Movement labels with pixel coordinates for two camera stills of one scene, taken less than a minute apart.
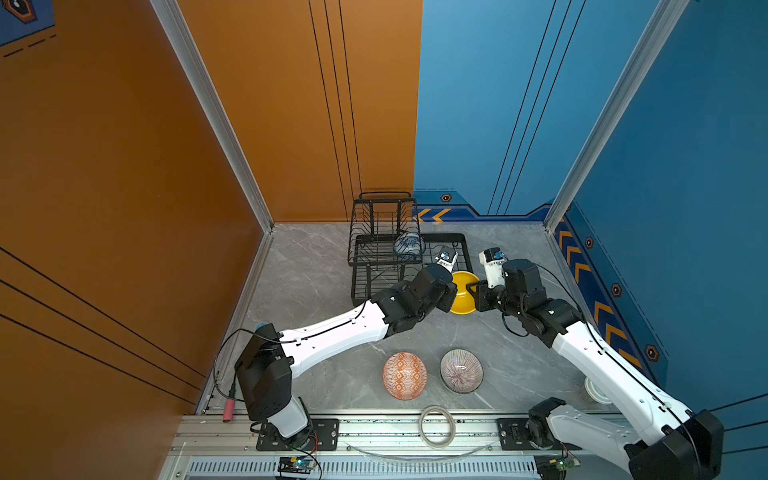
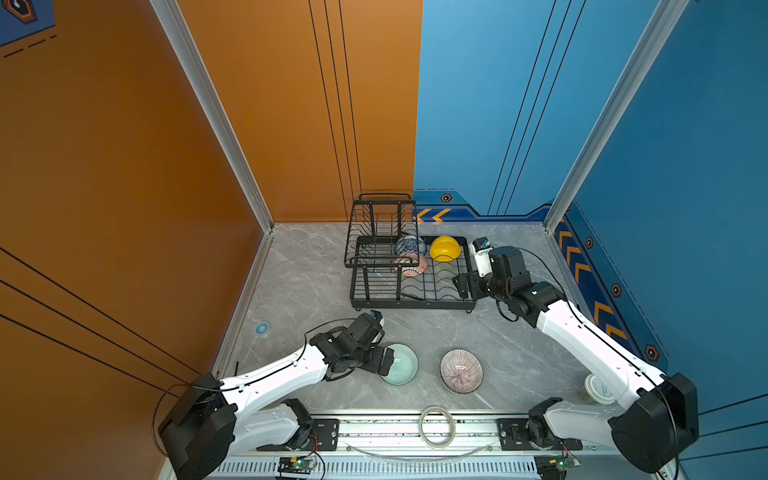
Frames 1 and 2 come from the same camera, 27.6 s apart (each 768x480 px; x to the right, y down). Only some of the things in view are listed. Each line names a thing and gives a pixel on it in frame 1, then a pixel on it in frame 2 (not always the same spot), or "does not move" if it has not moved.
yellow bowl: (464, 301) → (445, 248)
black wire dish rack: (386, 244) does not move
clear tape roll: (452, 423) does not move
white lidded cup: (595, 393) does not move
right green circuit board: (555, 466) does not move
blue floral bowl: (409, 246) does not move
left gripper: (448, 293) → (377, 365)
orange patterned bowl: (404, 376) → (411, 263)
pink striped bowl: (461, 370) does not move
